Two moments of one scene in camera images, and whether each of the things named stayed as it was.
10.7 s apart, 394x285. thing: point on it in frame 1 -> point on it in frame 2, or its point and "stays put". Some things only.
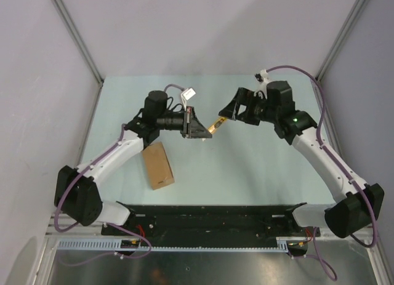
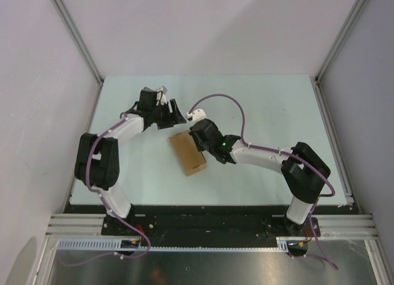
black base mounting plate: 221,226 stays put
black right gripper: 231,110 -> 195,138
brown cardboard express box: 158,165 -> 188,152
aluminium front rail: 58,228 stays put
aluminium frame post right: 344,32 stays put
